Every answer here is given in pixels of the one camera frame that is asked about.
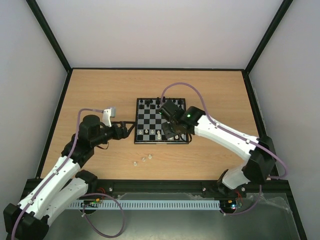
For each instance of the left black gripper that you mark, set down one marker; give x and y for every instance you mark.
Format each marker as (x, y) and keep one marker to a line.
(124, 134)

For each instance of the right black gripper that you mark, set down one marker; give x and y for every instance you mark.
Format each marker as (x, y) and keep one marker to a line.
(171, 127)

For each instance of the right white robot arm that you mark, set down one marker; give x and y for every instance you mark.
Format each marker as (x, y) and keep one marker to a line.
(256, 152)

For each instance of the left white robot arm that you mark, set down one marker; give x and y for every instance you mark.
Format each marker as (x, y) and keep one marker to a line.
(32, 217)

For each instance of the green circuit board right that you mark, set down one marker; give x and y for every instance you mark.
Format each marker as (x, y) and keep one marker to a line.
(233, 203)

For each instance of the black and silver chessboard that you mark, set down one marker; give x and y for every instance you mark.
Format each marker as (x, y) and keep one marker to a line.
(150, 119)

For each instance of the black queen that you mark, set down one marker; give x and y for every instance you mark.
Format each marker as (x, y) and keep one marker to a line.
(158, 101)

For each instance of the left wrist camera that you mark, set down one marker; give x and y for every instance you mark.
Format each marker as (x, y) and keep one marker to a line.
(107, 114)

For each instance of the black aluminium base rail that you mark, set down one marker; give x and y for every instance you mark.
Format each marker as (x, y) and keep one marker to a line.
(203, 188)

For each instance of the white slotted cable duct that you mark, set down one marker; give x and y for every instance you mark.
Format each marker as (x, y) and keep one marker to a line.
(149, 205)

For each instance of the black enclosure frame right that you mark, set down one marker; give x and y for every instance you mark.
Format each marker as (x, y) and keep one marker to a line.
(259, 109)

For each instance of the black enclosure frame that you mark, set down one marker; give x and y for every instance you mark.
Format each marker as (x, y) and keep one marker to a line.
(38, 14)
(259, 109)

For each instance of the black enclosure frame left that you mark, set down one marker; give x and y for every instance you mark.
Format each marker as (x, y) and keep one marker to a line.
(38, 14)

